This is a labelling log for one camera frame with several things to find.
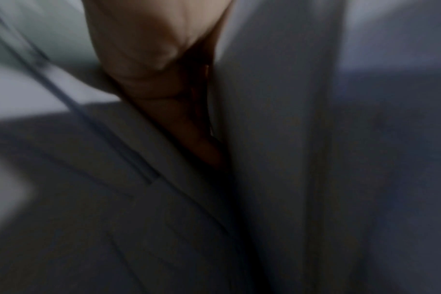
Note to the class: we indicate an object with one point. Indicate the person's left hand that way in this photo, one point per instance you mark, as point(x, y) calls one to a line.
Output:
point(151, 43)

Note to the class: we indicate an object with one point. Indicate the paper stack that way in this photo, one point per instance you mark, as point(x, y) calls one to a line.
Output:
point(271, 114)

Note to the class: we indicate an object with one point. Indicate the pile of printed papers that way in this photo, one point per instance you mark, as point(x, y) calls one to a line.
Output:
point(60, 229)

